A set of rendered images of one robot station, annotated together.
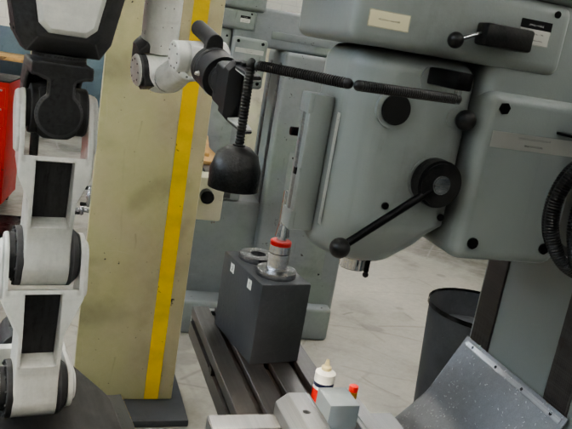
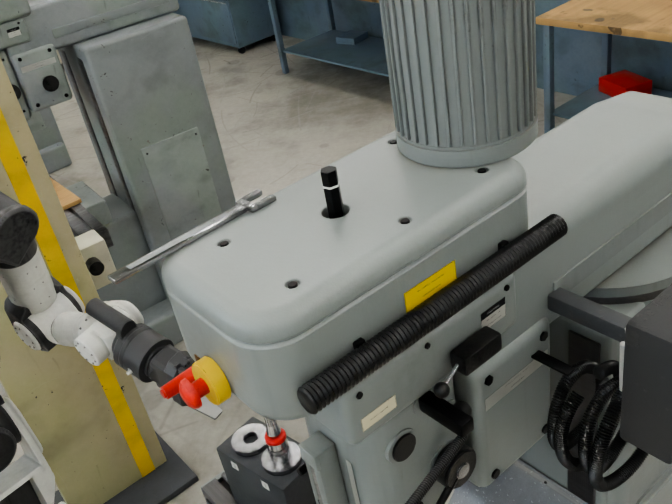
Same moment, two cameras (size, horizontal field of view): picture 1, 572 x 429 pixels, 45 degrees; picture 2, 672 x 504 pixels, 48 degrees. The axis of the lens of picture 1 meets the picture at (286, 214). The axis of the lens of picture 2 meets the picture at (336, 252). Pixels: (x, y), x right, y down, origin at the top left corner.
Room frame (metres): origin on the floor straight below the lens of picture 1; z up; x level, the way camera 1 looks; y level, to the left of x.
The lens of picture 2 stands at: (0.28, 0.10, 2.36)
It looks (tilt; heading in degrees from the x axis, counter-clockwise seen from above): 32 degrees down; 345
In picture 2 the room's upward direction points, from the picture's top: 11 degrees counter-clockwise
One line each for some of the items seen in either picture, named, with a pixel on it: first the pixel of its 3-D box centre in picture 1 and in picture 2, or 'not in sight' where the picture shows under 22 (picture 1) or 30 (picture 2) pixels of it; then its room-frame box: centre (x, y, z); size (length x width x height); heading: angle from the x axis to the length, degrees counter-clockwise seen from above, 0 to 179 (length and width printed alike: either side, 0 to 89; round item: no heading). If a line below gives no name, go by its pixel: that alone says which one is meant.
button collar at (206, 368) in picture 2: not in sight; (211, 380); (1.02, 0.09, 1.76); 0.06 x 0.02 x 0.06; 19
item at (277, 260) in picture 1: (278, 256); (278, 447); (1.47, 0.00, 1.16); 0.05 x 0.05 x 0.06
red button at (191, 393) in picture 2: not in sight; (195, 391); (1.01, 0.12, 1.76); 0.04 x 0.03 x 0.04; 19
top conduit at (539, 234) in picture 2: not in sight; (444, 301); (0.97, -0.20, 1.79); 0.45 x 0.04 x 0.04; 109
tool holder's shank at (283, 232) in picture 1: (285, 215); (269, 416); (1.47, 0.00, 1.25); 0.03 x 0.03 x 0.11
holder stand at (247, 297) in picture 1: (260, 301); (274, 476); (1.51, 0.02, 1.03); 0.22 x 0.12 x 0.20; 29
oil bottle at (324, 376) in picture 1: (323, 384); not in sight; (1.25, -0.13, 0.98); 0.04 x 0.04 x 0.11
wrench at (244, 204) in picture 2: not in sight; (194, 234); (1.15, 0.05, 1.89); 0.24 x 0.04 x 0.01; 112
